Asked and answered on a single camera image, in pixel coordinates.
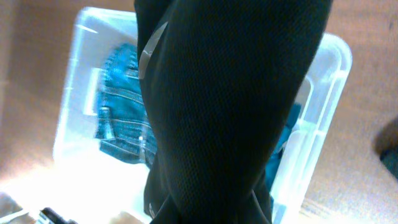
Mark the clear plastic storage bin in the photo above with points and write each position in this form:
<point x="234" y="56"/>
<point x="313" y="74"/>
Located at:
<point x="99" y="186"/>

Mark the black cloth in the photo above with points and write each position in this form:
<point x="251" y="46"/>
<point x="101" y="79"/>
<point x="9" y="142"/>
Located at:
<point x="385" y="145"/>

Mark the dark blue jeans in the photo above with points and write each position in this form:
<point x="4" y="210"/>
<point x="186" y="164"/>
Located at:
<point x="123" y="128"/>

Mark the blue taped shirt bundle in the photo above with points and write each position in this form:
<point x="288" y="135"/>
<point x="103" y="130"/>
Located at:
<point x="276" y="156"/>

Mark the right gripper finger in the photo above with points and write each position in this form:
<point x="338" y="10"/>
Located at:
<point x="49" y="216"/>

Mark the black taped clothing bundle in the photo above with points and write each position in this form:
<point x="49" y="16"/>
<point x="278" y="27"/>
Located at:
<point x="218" y="79"/>

